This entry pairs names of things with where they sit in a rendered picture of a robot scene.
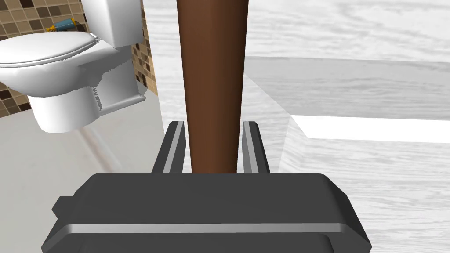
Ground blue and yellow bottle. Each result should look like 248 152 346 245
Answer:
45 18 80 33

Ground brown door handle bar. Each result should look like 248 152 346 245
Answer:
176 0 250 174

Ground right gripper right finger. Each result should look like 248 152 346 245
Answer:
237 121 271 174

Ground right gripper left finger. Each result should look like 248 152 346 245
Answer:
151 121 187 174

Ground white wooden door leaf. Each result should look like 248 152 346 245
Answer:
144 0 450 253

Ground white toilet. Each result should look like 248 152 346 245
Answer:
0 0 148 134

